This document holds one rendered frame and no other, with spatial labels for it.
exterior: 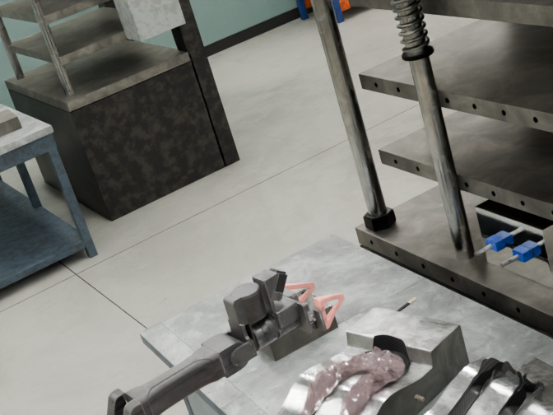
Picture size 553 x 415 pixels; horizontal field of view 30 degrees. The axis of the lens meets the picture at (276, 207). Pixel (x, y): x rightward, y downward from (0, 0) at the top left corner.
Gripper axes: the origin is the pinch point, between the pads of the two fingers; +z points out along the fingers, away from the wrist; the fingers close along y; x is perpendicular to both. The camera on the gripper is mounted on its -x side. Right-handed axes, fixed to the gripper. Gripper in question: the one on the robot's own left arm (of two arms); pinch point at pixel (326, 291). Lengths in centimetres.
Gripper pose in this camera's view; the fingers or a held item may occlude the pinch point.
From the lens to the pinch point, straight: 210.7
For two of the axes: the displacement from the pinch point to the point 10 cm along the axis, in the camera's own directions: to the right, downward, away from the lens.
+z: 7.8, -4.2, 4.7
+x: 2.6, 8.9, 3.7
